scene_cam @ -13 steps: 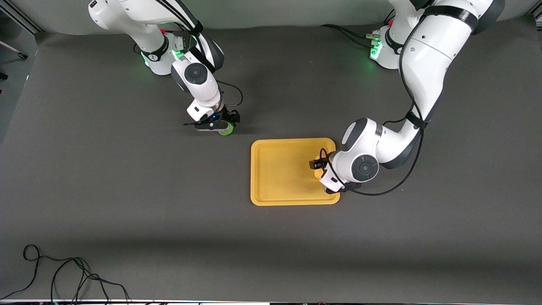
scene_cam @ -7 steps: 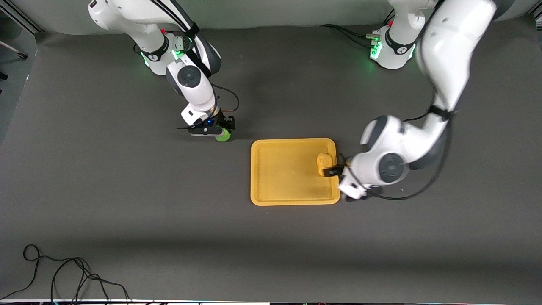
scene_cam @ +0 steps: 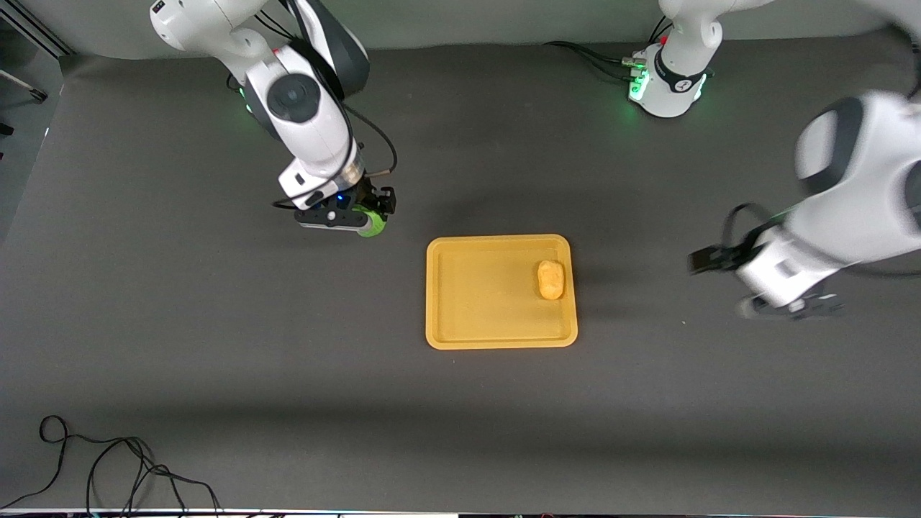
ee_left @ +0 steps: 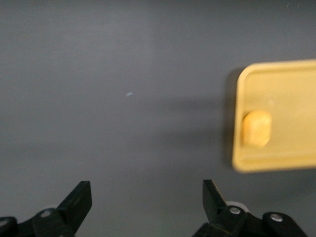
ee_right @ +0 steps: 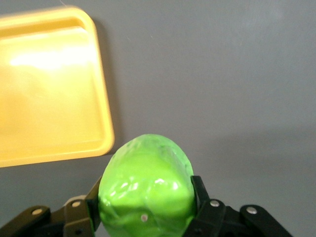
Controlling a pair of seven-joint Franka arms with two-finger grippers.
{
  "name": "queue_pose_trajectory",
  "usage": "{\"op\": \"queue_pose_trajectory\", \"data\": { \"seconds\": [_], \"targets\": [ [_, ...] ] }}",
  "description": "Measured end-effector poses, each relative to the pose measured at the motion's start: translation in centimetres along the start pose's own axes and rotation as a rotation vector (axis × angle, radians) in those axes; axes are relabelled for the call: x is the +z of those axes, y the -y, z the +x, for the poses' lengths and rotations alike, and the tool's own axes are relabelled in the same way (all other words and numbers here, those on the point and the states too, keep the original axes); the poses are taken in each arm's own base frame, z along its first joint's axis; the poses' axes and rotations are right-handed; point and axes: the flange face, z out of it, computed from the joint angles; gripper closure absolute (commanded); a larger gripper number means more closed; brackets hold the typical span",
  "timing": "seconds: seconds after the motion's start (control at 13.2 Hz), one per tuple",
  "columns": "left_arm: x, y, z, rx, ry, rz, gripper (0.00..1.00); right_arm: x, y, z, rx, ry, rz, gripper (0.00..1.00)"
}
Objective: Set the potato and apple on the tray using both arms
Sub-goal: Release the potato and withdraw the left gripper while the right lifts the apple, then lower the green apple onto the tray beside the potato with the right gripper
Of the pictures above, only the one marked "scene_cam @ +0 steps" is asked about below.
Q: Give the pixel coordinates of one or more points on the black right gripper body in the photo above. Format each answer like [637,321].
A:
[371,196]

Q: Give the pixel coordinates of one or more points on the green apple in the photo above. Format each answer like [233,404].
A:
[373,223]

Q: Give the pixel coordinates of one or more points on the yellow potato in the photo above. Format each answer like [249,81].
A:
[551,279]

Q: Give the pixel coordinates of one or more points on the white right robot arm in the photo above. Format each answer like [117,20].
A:
[302,108]

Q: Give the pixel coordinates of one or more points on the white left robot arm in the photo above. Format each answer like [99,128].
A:
[856,173]

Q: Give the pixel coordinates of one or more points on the orange plastic tray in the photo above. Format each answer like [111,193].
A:
[489,302]

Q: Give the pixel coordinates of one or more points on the dark grey table mat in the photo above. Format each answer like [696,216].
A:
[216,324]

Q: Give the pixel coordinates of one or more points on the grey aluminium frame rail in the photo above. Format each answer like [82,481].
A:
[39,32]

